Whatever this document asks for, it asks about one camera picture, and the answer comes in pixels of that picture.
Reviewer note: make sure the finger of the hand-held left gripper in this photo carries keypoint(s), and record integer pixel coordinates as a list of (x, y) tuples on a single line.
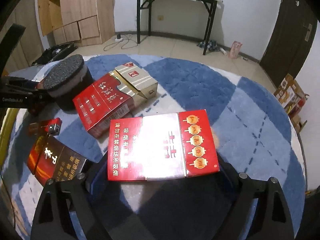
[(25, 81), (41, 102)]

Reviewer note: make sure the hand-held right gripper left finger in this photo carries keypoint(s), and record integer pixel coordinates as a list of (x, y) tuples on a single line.
[(93, 182)]

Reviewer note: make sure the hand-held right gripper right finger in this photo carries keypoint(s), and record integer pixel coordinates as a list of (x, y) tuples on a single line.
[(231, 177)]

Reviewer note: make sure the red lighter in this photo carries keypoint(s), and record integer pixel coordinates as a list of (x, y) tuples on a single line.
[(46, 127)]

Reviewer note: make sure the black cylinder sponge applicator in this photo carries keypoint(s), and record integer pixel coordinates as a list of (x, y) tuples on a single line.
[(67, 80)]

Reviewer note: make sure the dark brown cigarette box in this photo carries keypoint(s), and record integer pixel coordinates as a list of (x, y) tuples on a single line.
[(55, 162)]

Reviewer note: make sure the red white cigarette box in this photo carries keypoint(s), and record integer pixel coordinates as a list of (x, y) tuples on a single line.
[(150, 150)]

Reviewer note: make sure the red cigarette box gold lid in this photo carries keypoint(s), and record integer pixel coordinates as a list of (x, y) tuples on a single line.
[(110, 102)]

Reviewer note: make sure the black tool case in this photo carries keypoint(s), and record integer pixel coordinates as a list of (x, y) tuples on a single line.
[(53, 52)]

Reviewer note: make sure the blue checkered fleece blanket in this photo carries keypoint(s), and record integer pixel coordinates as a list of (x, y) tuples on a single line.
[(200, 85)]

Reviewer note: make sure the white power strip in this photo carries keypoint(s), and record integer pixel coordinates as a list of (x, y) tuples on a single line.
[(118, 38)]

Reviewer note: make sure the printed cardboard box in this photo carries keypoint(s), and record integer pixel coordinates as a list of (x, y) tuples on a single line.
[(287, 90)]

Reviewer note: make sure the pink plastic bag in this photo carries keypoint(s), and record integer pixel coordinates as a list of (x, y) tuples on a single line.
[(235, 50)]

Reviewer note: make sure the plaid cloth pile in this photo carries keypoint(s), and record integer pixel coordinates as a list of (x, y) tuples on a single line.
[(211, 45)]

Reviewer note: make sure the dark brown door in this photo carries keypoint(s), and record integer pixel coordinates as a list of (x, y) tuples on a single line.
[(287, 30)]

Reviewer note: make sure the yellowed wall socket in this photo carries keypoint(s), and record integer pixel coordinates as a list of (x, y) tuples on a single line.
[(160, 17)]

